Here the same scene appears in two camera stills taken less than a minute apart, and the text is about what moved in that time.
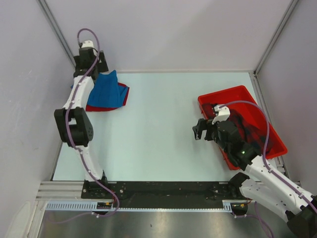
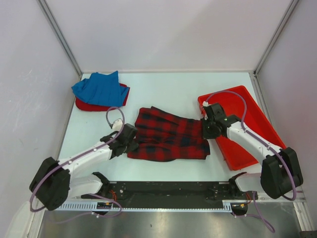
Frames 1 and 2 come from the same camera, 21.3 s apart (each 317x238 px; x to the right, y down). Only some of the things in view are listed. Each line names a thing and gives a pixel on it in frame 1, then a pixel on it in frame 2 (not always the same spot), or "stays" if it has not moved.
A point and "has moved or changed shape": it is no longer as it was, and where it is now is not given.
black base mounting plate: [162, 194] stays
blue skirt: [106, 91] stays
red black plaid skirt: [247, 130] has moved or changed shape
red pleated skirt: [91, 108] stays
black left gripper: [101, 66] to [132, 146]
